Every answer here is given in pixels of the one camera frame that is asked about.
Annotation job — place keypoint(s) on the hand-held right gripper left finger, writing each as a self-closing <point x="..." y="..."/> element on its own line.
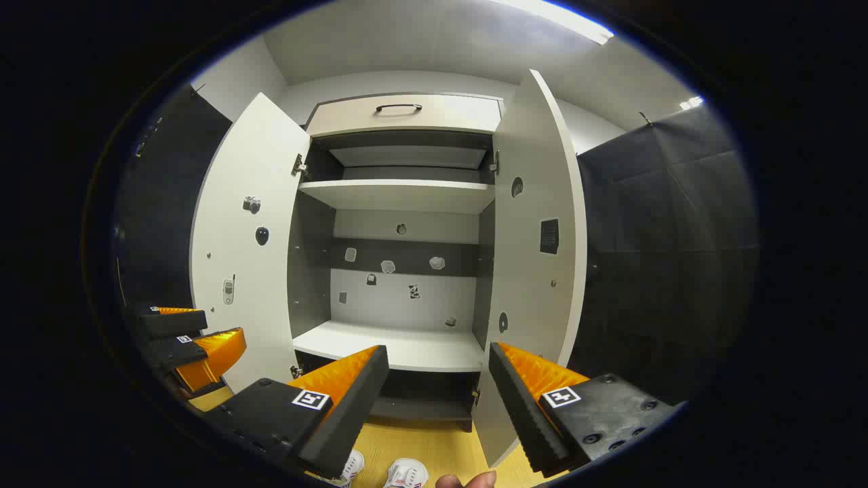
<point x="352" y="407"/>

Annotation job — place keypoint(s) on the white canvas shoe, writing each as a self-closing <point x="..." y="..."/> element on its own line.
<point x="407" y="471"/>
<point x="354" y="464"/>

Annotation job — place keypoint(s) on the ceiling light panel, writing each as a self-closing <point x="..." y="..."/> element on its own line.
<point x="692" y="103"/>

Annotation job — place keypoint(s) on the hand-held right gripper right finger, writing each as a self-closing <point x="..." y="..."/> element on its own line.
<point x="519" y="413"/>

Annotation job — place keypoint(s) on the white shoe cabinet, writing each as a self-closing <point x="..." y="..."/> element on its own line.
<point x="407" y="352"/>

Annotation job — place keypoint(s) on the white cabinet door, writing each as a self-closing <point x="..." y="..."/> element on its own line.
<point x="230" y="251"/>
<point x="529" y="285"/>

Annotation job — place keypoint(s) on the black backdrop cloth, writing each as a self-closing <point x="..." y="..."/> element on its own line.
<point x="664" y="257"/>
<point x="163" y="203"/>

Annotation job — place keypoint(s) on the cream cabinet drawer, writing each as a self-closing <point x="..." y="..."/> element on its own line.
<point x="441" y="115"/>

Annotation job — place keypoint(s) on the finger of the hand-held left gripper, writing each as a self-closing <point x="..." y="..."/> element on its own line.
<point x="169" y="352"/>
<point x="173" y="324"/>

